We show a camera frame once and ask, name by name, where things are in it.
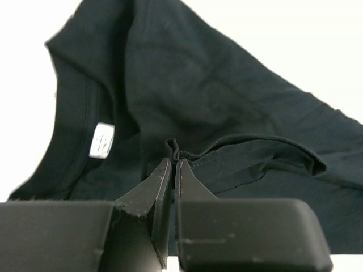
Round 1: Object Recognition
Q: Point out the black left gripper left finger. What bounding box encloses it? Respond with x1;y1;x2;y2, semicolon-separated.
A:
1;159;172;271

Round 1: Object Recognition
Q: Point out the black t shirt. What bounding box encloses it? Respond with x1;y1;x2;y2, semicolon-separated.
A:
10;1;362;254

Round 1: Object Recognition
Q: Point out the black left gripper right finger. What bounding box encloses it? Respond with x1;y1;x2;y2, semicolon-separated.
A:
175;159;333;271

